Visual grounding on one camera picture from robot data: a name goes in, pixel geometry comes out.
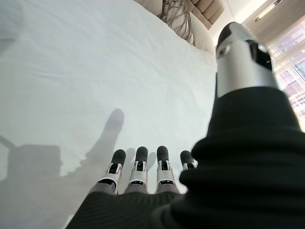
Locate woven fringed grey cushion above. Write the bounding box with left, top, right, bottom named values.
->
left=157, top=0, right=196, bottom=46

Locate large bright window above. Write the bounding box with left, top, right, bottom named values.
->
left=266, top=14, right=305, bottom=134

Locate long metal wall fixture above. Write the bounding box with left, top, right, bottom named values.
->
left=253, top=0, right=282, bottom=23

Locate white duvet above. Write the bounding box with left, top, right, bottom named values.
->
left=0, top=0, right=217, bottom=229

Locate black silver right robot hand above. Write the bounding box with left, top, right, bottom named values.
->
left=66, top=21, right=305, bottom=229

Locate beige pillow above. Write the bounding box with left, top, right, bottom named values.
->
left=171, top=14, right=216, bottom=57

